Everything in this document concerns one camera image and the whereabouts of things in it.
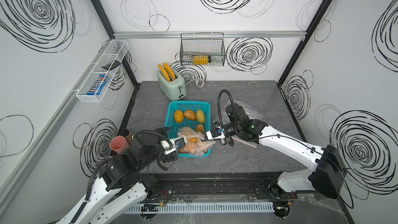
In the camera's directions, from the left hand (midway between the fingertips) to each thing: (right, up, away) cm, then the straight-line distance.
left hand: (173, 135), depth 66 cm
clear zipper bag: (+9, -6, +8) cm, 14 cm away
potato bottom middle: (+5, +5, +31) cm, 31 cm away
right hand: (+13, -1, +2) cm, 13 cm away
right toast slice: (-9, +34, +35) cm, 50 cm away
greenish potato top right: (+12, +4, +30) cm, 33 cm away
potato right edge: (+11, -2, +25) cm, 27 cm away
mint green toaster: (-6, +21, +36) cm, 42 cm away
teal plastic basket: (-4, +2, +29) cm, 30 cm away
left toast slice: (-12, +32, +33) cm, 47 cm away
